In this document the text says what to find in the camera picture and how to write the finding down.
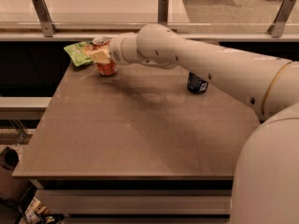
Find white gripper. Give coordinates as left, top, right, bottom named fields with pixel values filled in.
left=89, top=33, right=138, bottom=65

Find red coke can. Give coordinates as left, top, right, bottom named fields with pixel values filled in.
left=93, top=36, right=117, bottom=77

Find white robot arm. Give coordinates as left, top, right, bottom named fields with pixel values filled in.
left=92, top=23, right=299, bottom=224

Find green rice chip bag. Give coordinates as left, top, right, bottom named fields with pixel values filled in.
left=64, top=42, right=93, bottom=67

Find blue pepsi can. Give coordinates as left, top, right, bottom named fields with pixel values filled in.
left=187, top=73, right=208, bottom=94

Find grey table drawer base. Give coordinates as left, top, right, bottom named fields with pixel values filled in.
left=36, top=180, right=233, bottom=217

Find dark bin at left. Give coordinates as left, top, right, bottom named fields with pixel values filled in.
left=0, top=147, right=31, bottom=201

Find packaged items on floor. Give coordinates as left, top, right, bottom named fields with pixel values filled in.
left=25, top=198, right=65, bottom=224

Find left metal railing bracket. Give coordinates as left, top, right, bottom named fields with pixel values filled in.
left=32, top=0, right=56, bottom=37

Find right metal railing bracket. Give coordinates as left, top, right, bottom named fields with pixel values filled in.
left=267, top=0, right=297, bottom=38

